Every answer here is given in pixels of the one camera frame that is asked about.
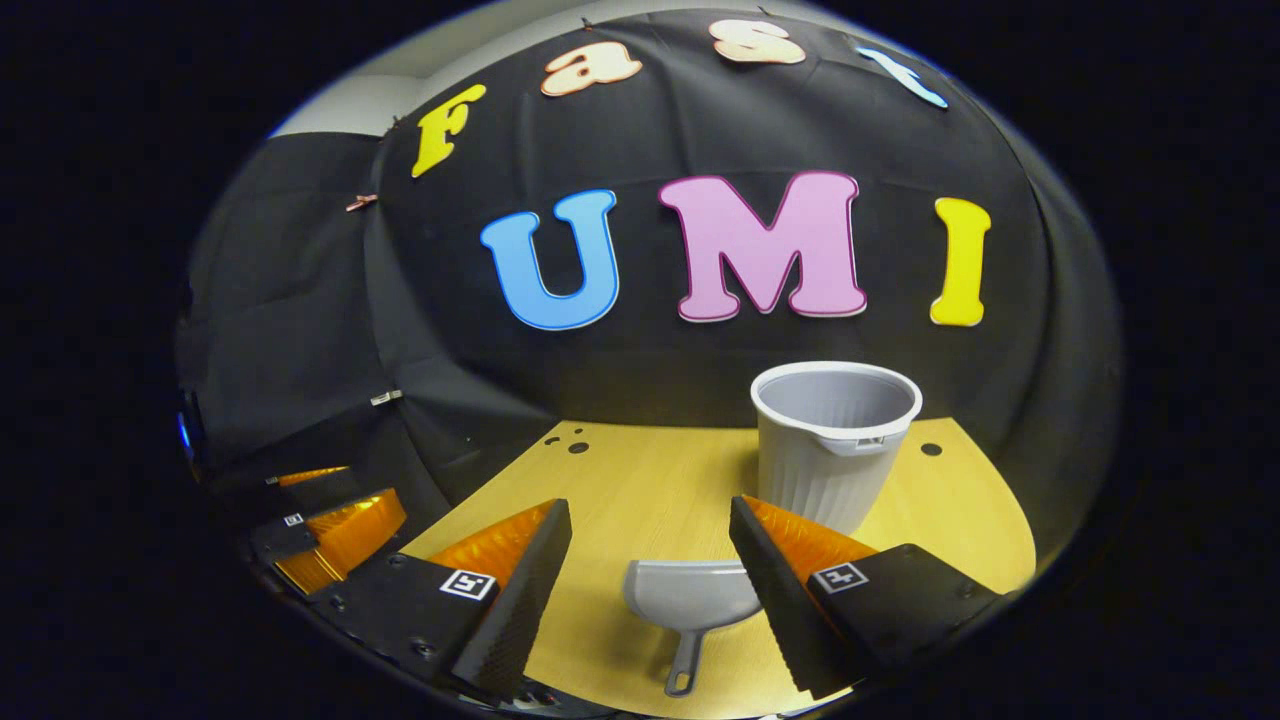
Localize grey plastic dustpan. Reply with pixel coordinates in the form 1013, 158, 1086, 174
622, 560, 766, 698

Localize white ribbed garbage bin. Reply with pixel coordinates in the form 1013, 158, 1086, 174
750, 360, 924, 537

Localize yellow wooden desktop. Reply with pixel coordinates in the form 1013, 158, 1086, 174
400, 418, 1038, 719

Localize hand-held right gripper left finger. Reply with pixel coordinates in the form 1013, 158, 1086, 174
310, 498, 573, 699

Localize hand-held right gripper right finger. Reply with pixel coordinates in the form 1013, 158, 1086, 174
728, 495, 1004, 701

